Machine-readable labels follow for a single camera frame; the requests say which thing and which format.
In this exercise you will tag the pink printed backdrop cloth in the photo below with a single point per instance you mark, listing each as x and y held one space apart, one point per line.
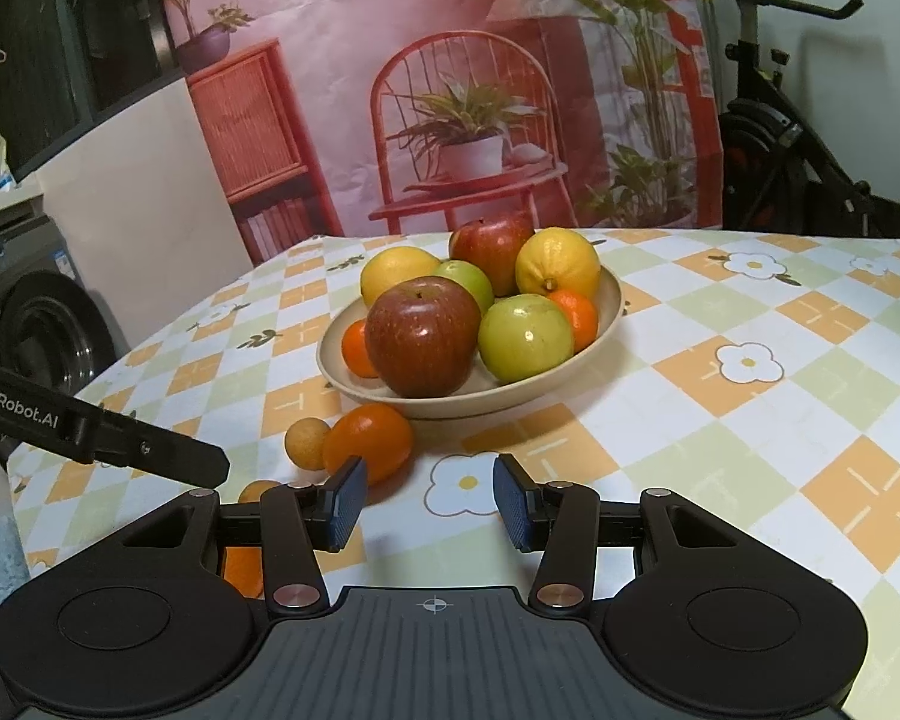
424 113

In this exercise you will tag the small tan longan fruit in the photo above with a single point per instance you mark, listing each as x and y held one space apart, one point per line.
303 442

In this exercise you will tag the bright red apple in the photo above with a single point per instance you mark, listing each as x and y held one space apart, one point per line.
492 244

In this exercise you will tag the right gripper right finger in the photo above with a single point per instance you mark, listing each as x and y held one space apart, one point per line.
559 521

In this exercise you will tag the round yellow orange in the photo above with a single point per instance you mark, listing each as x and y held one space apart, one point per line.
394 266

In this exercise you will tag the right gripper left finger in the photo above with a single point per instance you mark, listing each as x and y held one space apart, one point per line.
296 523

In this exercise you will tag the dark red apple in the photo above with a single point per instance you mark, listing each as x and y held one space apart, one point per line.
421 336

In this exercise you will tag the large green apple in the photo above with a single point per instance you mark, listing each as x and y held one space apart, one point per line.
523 336

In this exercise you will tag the small green apple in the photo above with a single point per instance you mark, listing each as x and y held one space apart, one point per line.
469 277

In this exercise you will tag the beige round plate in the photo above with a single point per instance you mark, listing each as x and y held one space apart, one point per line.
480 394

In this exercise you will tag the washing machine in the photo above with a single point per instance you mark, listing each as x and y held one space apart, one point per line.
53 330

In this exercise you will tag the checkered floral tablecloth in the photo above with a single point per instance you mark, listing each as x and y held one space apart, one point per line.
743 437

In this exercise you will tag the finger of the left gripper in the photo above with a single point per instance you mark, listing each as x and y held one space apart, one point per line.
82 432

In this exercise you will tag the orange tangerine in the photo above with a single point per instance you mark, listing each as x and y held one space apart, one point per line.
355 352
377 433
581 314
243 565

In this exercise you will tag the yellow lemon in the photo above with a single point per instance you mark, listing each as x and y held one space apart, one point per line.
557 258

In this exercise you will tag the black exercise bike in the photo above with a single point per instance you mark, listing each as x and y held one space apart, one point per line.
810 123

